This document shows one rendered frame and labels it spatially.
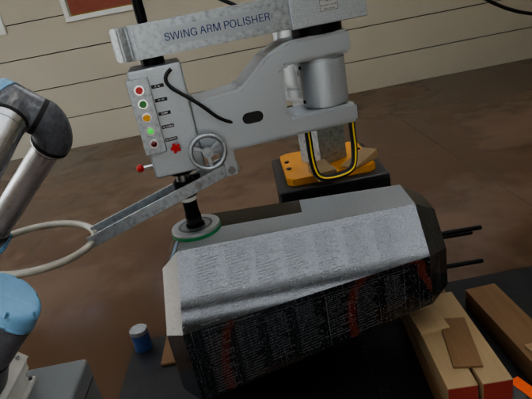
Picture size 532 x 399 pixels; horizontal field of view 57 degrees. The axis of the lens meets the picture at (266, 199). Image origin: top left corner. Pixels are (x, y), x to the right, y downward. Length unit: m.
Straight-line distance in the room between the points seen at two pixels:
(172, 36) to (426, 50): 7.01
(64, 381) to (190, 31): 1.21
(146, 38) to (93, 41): 6.38
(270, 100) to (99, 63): 6.45
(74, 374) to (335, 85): 1.38
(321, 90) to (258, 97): 0.26
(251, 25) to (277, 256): 0.89
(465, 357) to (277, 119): 1.20
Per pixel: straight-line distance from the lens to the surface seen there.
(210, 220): 2.16
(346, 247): 1.98
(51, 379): 1.55
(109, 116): 8.37
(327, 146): 2.75
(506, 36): 9.15
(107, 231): 2.10
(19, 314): 1.21
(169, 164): 1.95
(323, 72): 2.00
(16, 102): 1.54
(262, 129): 1.96
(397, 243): 2.01
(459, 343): 2.24
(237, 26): 1.89
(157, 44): 1.87
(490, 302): 2.71
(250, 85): 1.93
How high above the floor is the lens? 1.70
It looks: 22 degrees down
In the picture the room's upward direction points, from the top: 11 degrees counter-clockwise
